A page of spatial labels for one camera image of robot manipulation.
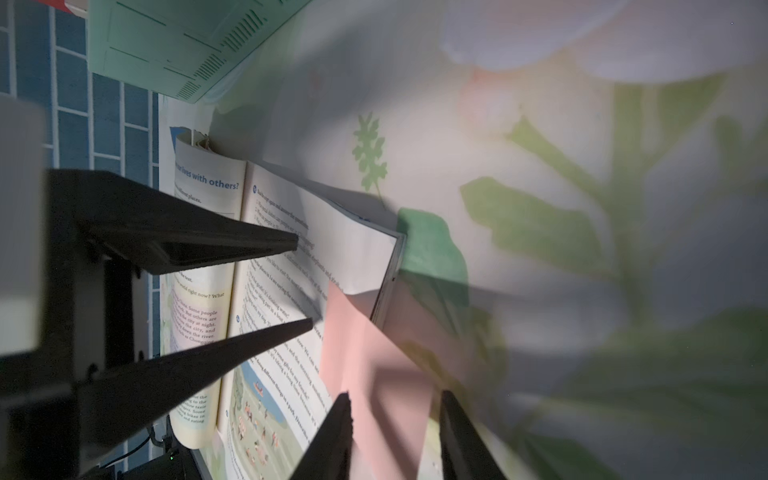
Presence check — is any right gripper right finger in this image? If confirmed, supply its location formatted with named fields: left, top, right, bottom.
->
left=439, top=390, right=506, bottom=480

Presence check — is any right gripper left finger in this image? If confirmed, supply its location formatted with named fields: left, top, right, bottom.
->
left=290, top=393, right=353, bottom=480

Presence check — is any pink sticky note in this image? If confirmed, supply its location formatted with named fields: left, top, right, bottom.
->
left=319, top=283, right=434, bottom=479

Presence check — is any English textbook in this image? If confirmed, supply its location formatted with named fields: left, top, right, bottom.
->
left=160, top=125, right=523, bottom=480

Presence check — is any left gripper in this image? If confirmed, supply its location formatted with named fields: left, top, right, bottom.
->
left=1, top=170, right=313, bottom=479

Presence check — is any floral table mat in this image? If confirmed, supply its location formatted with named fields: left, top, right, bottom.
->
left=210, top=1, right=767, bottom=479

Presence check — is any green file organizer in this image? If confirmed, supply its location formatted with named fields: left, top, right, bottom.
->
left=87, top=0, right=307, bottom=104

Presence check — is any red folder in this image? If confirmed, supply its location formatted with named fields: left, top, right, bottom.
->
left=38, top=0, right=89, bottom=19

